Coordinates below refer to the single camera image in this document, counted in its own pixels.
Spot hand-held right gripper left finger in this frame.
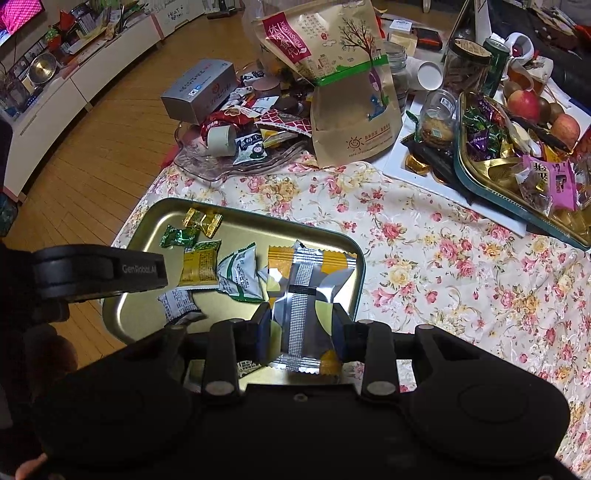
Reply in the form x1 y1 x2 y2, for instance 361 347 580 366
111 302 273 398

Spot person's left hand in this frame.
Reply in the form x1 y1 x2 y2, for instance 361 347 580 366
14 453 49 480

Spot small glass cookie jar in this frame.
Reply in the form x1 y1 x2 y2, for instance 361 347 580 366
417 89 459 149

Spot gold metal tray teal rim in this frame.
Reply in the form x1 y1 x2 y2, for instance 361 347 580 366
100 198 367 347

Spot pink snack packet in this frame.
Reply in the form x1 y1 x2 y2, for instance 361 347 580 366
513 154 579 217

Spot teal tray of candies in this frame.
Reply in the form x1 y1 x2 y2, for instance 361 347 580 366
454 90 591 252

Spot kraft paper bag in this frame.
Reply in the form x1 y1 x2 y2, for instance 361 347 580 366
252 0 403 169

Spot metal bowl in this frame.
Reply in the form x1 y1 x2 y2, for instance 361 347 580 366
28 52 61 83

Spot white paper cup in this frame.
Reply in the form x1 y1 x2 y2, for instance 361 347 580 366
406 59 445 92

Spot shiny green candy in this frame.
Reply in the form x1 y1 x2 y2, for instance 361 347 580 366
159 224 200 250

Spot red apple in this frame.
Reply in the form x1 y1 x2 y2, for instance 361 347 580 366
507 89 542 123
551 113 583 149

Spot white green snack packet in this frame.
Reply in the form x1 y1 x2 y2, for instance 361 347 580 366
217 242 269 303

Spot black flat packet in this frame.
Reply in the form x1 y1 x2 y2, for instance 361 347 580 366
401 134 478 206

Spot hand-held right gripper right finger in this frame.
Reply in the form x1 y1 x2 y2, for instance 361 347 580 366
332 305 504 402

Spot grey cardboard box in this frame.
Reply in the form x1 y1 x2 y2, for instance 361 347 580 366
161 59 238 125

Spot clear plastic bag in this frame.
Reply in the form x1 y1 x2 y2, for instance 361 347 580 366
241 0 296 70

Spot silver yellow snack packet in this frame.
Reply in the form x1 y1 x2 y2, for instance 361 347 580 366
265 240 358 377

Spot gold foil candies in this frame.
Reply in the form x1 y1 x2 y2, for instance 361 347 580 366
405 154 435 177

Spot white snack packet black text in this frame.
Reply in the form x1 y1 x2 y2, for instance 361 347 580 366
157 287 208 326

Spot gold candy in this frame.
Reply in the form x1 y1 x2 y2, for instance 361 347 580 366
182 208 223 238

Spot white drawing board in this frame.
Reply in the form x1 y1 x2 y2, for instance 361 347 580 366
152 0 208 35

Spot dark sofa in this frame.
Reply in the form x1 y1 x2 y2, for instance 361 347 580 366
487 0 591 100

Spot pile of assorted snack packets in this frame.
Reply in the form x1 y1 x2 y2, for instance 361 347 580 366
201 69 317 164

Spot small white cup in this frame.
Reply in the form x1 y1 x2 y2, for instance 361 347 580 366
206 124 237 157

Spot clear glass dish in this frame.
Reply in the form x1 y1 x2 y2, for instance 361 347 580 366
173 122 319 188

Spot white low cabinet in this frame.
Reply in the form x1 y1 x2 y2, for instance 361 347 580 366
0 18 164 204

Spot brown jar black lid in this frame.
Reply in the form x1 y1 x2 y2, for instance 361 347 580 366
442 38 494 93

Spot assorted cabinet clutter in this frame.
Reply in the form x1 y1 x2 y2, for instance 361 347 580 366
46 0 153 61

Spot yellow patterned snack packet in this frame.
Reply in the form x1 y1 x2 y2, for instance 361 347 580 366
179 240 221 288

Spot white flat board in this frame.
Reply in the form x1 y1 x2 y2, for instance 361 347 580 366
382 90 532 237

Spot floral blanket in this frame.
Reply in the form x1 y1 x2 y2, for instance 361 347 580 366
111 152 591 462

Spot television screen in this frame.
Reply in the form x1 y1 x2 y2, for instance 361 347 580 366
0 0 45 37

